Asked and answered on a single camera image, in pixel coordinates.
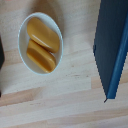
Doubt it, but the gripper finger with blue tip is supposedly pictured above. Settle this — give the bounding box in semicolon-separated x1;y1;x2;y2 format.
0;34;5;72

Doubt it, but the white oval bowl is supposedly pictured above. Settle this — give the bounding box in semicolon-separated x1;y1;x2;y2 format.
17;12;65;76

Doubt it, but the yellow bread piece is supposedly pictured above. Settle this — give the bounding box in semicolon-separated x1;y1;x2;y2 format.
26;16;62;54
26;39;57;74

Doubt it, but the dark blue book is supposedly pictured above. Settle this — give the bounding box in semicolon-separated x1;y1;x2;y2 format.
92;0;128;103

